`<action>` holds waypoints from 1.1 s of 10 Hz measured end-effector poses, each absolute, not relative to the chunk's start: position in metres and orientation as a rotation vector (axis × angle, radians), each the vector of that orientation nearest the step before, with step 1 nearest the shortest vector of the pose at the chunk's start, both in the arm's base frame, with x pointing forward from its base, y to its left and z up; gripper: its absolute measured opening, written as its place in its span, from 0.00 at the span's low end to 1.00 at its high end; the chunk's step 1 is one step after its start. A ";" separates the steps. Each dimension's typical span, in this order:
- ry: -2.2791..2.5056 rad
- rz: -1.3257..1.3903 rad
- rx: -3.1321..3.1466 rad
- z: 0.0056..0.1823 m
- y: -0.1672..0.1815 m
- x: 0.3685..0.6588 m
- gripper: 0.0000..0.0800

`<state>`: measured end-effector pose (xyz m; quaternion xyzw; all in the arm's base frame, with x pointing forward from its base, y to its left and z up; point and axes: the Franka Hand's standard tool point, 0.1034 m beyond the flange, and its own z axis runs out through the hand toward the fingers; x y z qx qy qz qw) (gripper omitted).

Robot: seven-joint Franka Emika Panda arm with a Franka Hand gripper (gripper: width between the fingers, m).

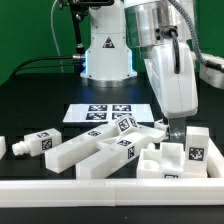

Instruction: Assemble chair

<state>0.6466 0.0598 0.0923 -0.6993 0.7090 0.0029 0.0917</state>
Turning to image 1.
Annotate black cables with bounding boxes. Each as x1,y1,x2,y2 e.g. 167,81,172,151
9,54,86,79

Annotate white chair seat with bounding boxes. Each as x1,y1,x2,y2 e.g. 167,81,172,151
136,141,201,179

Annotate white long back beam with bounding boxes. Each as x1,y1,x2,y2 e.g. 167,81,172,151
45,123,119,173

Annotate white tagged block on beam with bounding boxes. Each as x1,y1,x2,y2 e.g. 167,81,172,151
116,115,138,133

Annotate white L-shaped fence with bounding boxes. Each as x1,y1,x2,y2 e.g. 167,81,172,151
0,146,224,209

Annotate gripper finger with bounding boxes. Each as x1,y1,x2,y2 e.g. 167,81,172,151
168,118,186,143

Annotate white long front beam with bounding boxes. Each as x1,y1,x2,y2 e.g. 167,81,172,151
75,133,154,180

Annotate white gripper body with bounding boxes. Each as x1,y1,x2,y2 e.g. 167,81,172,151
144,43,198,119

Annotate white small tagged cube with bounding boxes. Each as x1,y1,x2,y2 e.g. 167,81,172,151
154,119,169,135

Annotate white long beam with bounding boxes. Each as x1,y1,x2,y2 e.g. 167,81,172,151
45,123,119,173
75,133,154,180

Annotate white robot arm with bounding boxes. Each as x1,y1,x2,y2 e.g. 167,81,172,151
83,0,224,142

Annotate white marker tag board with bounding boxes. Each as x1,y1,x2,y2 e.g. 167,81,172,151
63,104,154,123

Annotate white block at left edge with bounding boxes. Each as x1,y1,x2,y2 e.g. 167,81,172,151
0,136,6,160

